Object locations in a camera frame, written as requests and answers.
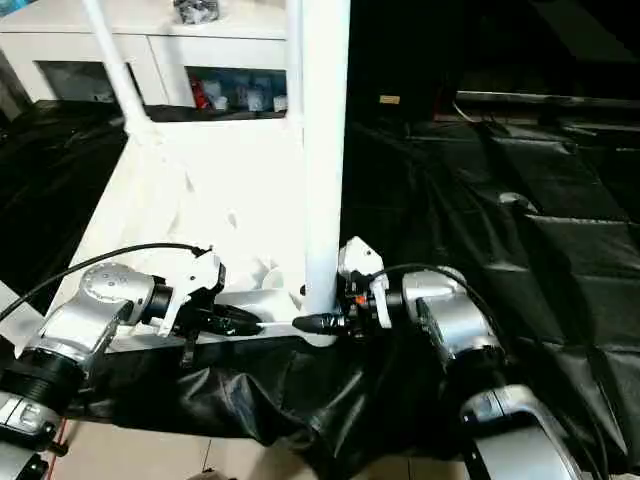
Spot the black cabinet with yellow label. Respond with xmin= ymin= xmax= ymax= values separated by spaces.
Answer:
xmin=347 ymin=0 xmax=462 ymax=124

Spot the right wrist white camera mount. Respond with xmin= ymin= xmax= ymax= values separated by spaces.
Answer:
xmin=337 ymin=236 xmax=392 ymax=330

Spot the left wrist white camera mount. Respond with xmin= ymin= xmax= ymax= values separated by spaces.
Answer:
xmin=158 ymin=247 xmax=227 ymax=339

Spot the white plastic table top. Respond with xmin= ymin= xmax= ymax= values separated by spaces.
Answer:
xmin=14 ymin=115 xmax=337 ymax=354

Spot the white cabinet with glass doors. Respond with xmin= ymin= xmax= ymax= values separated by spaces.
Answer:
xmin=0 ymin=0 xmax=291 ymax=112

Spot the black work mat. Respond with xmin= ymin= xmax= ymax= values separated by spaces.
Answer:
xmin=0 ymin=99 xmax=640 ymax=479

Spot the black covered bench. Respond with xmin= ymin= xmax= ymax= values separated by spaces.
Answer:
xmin=454 ymin=89 xmax=640 ymax=110

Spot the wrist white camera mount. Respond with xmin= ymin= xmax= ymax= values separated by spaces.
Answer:
xmin=158 ymin=247 xmax=227 ymax=339
xmin=337 ymin=236 xmax=392 ymax=330

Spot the thin white cable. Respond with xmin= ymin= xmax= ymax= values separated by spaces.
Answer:
xmin=452 ymin=101 xmax=479 ymax=125

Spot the thin red wire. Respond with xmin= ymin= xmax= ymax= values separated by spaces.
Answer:
xmin=49 ymin=424 xmax=70 ymax=480

